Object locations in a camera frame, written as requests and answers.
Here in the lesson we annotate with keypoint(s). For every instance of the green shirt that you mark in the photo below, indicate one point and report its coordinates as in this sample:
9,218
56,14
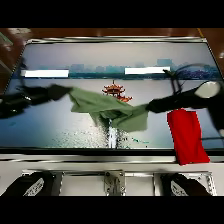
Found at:
106,106

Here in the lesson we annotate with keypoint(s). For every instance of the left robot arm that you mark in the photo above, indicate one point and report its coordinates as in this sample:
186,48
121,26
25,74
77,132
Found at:
36,95

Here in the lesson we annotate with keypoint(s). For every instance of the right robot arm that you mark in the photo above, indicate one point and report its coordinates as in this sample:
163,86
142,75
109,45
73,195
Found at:
180,100

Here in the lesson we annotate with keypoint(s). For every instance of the red garment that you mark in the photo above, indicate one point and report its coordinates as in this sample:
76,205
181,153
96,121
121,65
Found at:
186,136

